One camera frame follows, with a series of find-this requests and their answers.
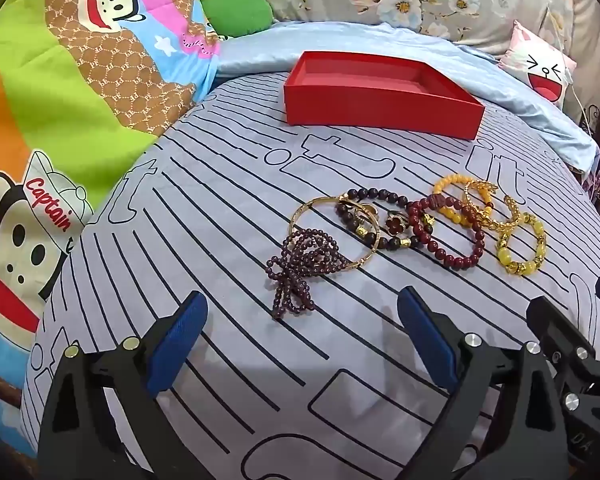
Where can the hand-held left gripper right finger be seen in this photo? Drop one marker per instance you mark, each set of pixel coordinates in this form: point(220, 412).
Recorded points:
point(427, 340)

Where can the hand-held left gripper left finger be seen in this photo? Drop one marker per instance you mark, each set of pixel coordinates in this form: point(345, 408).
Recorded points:
point(177, 345)

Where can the thin gold bangle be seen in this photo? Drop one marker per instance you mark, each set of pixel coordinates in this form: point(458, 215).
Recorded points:
point(307, 203)

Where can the red cardboard box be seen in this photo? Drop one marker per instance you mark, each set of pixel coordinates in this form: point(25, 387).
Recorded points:
point(380, 110)

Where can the grey striped bed sheet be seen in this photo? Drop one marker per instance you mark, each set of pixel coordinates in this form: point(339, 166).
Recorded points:
point(230, 360)

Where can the light blue blanket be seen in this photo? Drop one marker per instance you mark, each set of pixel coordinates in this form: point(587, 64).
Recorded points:
point(530, 110)

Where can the pink cartoon face pillow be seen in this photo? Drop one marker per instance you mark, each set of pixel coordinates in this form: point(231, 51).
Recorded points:
point(540, 72)

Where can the cartoon monkey blanket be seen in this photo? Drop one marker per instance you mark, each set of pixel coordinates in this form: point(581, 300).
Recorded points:
point(55, 85)

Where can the green pillow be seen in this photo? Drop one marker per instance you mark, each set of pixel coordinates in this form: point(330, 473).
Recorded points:
point(237, 12)

